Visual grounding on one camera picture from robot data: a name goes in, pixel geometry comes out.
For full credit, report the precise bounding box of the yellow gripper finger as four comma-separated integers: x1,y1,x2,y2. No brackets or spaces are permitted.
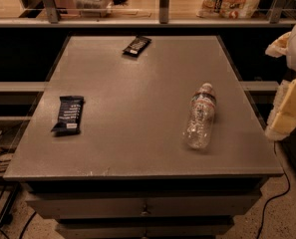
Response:
265,32,291,58
265,79,296,141

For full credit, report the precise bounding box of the clear plastic container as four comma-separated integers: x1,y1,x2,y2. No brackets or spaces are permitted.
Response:
74,0,112,17

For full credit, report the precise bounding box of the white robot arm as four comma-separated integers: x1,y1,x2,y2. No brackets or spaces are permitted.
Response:
265,25,296,141

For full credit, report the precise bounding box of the metal shelf rail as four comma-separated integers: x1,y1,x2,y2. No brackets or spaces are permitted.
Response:
0,0,296,28

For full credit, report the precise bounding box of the colourful snack bag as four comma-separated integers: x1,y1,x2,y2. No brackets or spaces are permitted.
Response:
197,0,260,19

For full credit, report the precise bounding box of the clear plastic water bottle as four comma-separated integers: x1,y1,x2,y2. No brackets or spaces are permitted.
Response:
183,83,216,149

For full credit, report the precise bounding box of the black cable on floor right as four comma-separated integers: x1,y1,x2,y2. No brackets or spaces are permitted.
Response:
255,142,292,239

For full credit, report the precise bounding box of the dark blue rxbar wrapper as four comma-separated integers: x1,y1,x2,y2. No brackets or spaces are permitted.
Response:
51,96,84,134

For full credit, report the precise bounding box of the grey drawer cabinet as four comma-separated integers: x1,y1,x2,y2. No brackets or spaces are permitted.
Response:
5,36,282,239

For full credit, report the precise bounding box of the black snack bar wrapper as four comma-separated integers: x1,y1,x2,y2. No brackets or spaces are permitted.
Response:
123,36,151,57

